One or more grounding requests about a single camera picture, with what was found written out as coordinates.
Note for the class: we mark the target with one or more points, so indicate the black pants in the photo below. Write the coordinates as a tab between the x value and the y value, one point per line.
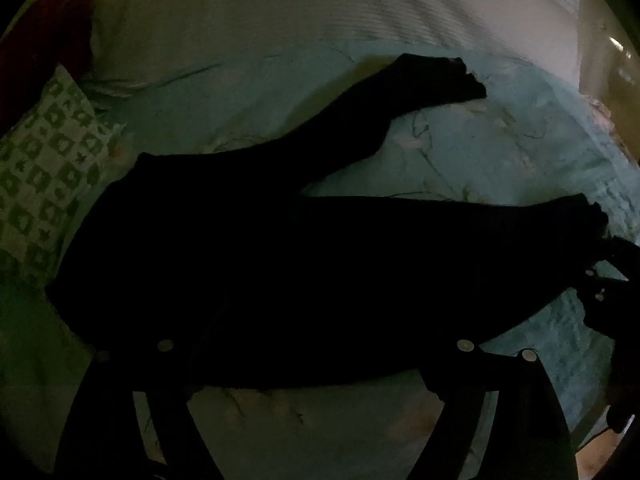
280	270

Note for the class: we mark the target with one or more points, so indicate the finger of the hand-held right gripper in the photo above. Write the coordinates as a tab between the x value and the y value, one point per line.
612	252

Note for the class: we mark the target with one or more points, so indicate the teal floral bed sheet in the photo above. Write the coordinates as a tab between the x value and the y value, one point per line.
500	155

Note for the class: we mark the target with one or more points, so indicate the dark red cloth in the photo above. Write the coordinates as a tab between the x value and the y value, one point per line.
45	45

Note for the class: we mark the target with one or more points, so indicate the white ribbed blanket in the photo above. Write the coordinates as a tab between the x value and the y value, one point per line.
310	5

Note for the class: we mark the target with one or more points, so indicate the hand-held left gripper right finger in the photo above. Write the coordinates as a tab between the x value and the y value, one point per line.
452	365

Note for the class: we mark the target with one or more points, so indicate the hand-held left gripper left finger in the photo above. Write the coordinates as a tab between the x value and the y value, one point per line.
175	370

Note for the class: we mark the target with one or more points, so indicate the green patterned white pillow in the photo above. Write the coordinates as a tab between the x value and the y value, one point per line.
47	160

